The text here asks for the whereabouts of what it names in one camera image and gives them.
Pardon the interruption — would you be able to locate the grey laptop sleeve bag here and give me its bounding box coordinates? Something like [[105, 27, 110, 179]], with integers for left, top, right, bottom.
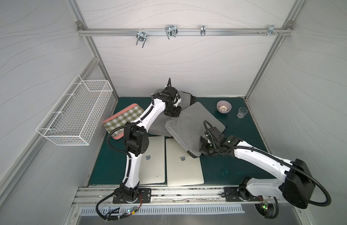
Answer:
[[165, 102, 226, 158]]

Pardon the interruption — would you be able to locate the silver apple laptop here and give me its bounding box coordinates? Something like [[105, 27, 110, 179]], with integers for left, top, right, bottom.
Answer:
[[139, 136, 166, 185], [166, 138, 204, 187]]

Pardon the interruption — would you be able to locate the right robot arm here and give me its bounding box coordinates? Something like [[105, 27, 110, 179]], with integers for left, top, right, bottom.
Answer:
[[199, 127, 315, 209]]

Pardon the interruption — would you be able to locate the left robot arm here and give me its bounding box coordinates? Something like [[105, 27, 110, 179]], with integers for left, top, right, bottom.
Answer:
[[121, 85, 182, 202]]

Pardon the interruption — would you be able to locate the pink bowl with contents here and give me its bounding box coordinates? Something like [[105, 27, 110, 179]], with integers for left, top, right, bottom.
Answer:
[[216, 100, 232, 114]]

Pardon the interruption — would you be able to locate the clear plastic cup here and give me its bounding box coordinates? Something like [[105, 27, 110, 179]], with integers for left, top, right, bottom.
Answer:
[[237, 107, 248, 119]]

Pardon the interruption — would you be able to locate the green checkered cloth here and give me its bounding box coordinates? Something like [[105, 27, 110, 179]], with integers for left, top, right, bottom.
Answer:
[[104, 105, 145, 138]]

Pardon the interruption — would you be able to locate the metal hook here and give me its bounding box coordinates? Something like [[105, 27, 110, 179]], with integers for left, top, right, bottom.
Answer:
[[258, 25, 283, 37], [136, 31, 147, 48], [165, 24, 178, 39], [200, 25, 206, 37]]

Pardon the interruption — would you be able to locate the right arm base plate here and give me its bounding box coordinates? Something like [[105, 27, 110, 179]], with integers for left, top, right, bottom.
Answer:
[[220, 187, 262, 202]]

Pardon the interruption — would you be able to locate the white slotted cable duct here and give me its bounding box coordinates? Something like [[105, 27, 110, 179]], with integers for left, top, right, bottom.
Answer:
[[80, 204, 245, 216]]

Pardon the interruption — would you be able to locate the left black cable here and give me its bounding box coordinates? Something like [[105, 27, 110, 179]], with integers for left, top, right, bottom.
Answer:
[[94, 105, 154, 221]]

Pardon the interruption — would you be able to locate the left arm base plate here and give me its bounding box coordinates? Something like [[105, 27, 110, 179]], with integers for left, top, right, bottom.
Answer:
[[112, 188, 152, 204]]

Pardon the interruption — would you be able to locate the white wire basket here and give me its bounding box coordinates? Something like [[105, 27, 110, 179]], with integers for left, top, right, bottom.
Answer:
[[36, 75, 113, 146]]

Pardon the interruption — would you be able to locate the aluminium crossbar rail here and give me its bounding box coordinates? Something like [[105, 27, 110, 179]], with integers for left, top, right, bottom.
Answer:
[[77, 24, 294, 37]]

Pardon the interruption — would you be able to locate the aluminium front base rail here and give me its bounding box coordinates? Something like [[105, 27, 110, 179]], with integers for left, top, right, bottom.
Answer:
[[71, 184, 303, 207]]

